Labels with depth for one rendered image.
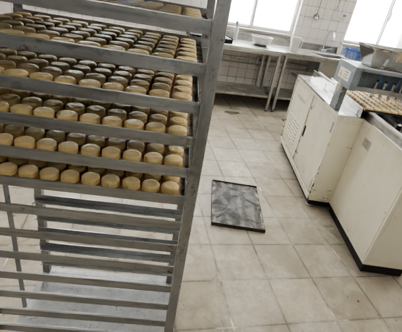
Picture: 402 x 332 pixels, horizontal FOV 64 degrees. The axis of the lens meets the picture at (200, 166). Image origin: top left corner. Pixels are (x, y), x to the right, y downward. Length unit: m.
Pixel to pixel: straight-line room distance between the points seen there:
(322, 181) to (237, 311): 1.35
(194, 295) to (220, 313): 0.17
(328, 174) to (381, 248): 0.72
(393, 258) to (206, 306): 1.26
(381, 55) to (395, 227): 1.14
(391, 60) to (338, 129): 0.56
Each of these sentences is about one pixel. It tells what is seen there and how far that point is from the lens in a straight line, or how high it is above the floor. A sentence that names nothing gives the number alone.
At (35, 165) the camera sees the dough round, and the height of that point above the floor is 0.96.
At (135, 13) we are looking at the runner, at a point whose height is 1.41.
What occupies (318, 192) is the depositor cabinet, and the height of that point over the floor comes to 0.17.
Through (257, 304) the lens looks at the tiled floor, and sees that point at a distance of 1.99.
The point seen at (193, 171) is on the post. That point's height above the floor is 1.08.
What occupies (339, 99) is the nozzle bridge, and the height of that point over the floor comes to 0.93.
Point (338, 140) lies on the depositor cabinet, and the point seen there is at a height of 0.64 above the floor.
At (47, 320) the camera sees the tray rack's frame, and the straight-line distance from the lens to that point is 1.67.
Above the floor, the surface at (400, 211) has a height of 0.52.
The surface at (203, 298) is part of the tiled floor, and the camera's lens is 1.93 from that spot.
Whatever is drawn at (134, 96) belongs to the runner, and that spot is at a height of 1.24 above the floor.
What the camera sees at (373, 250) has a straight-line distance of 2.38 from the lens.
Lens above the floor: 1.48
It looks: 28 degrees down
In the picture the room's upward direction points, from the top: 10 degrees clockwise
